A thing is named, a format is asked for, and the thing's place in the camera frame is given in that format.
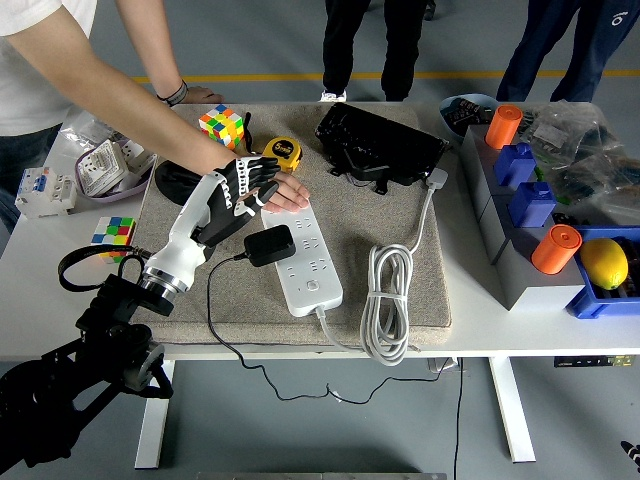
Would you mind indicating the black wrapped device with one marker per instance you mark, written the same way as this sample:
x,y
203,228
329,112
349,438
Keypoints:
x,y
380,142

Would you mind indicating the black power adapter plug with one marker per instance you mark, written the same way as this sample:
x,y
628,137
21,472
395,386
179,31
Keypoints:
x,y
270,245

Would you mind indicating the clear bag of screws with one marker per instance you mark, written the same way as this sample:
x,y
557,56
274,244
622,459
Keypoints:
x,y
87,132

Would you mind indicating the white table leg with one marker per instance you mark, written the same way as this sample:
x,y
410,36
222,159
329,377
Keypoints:
x,y
155,430
512,415

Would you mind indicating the person's right forearm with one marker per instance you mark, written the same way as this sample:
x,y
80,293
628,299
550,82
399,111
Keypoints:
x,y
175,129

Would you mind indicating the black table control panel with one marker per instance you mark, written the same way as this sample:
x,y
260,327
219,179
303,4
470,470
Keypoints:
x,y
575,361

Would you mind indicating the yellow lemon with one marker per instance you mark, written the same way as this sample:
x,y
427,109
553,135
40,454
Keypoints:
x,y
603,263

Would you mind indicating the blue plastic block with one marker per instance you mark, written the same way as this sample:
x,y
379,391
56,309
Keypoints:
x,y
532,204
515,165

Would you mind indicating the black fabric pouch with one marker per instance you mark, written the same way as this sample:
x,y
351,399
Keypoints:
x,y
172,180

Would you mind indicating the person's right hand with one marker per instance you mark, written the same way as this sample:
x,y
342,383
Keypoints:
x,y
292,195

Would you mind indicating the clear bag of electronic parts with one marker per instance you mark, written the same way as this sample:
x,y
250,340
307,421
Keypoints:
x,y
600,180
575,130

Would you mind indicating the orange cylinder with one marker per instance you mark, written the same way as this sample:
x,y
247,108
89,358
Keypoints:
x,y
555,248
502,126

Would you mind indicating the black circuit boards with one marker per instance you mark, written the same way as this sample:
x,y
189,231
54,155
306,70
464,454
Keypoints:
x,y
465,112

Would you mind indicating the person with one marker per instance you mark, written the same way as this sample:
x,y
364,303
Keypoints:
x,y
25,110
590,50
350,40

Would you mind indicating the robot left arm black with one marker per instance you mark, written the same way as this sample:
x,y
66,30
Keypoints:
x,y
115,307

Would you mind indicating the large white socket panel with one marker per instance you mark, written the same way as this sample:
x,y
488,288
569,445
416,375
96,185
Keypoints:
x,y
100,167

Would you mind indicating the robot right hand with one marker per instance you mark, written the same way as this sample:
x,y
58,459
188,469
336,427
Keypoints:
x,y
632,452

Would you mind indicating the small white socket panel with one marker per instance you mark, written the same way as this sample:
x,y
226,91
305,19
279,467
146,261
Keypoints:
x,y
140,155

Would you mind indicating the white power strip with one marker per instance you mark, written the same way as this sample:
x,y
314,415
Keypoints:
x,y
320,295

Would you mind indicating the green plastic part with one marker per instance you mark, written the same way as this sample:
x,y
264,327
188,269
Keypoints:
x,y
538,173
562,200

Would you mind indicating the white circuit breaker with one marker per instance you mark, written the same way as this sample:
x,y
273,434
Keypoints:
x,y
42,192

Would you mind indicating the dark wristband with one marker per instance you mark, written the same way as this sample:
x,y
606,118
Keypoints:
x,y
172,94

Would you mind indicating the blue plastic bin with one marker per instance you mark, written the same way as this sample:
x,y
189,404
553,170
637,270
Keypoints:
x,y
585,305

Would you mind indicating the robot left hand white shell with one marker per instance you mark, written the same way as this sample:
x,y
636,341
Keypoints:
x,y
195,220

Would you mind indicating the light blue bowl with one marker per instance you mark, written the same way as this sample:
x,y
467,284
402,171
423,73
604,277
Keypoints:
x,y
447,125

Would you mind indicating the multicolour puzzle cube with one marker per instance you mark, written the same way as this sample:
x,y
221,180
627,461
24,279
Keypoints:
x,y
115,235
220,125

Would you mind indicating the grey box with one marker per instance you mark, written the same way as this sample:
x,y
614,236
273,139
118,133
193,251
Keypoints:
x,y
477,165
525,290

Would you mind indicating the person's left hand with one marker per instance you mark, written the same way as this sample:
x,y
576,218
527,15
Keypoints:
x,y
200,95

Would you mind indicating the large yellow tape measure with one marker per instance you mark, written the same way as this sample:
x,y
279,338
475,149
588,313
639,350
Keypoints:
x,y
285,150

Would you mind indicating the person's left forearm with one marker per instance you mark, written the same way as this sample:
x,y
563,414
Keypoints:
x,y
152,45

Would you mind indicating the small black parts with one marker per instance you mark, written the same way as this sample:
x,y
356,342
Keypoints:
x,y
565,219

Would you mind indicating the purple tray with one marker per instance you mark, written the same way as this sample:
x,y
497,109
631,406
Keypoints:
x,y
120,192

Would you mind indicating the grey-brown mat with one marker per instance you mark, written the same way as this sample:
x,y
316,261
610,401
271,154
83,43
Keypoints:
x,y
350,225

